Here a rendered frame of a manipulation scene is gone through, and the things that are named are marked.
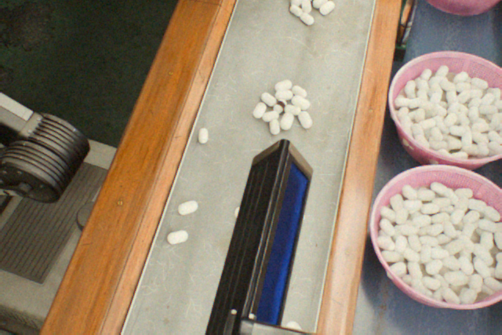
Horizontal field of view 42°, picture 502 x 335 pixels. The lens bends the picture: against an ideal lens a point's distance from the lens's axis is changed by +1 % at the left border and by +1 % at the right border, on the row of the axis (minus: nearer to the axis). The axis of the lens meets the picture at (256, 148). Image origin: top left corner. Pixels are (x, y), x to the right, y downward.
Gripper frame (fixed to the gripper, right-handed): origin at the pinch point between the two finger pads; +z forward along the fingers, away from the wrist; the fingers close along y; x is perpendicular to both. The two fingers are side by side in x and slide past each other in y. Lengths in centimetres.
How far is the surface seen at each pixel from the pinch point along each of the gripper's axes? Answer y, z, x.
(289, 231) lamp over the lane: -69, -9, -21
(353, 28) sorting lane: -1.6, 12.3, 2.4
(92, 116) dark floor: 12, -3, 110
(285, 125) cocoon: -31.4, 4.7, 7.1
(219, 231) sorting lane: -55, 1, 13
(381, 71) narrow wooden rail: -14.4, 16.6, -3.9
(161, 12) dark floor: 64, 2, 104
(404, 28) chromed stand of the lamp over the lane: -1.8, 18.6, -6.3
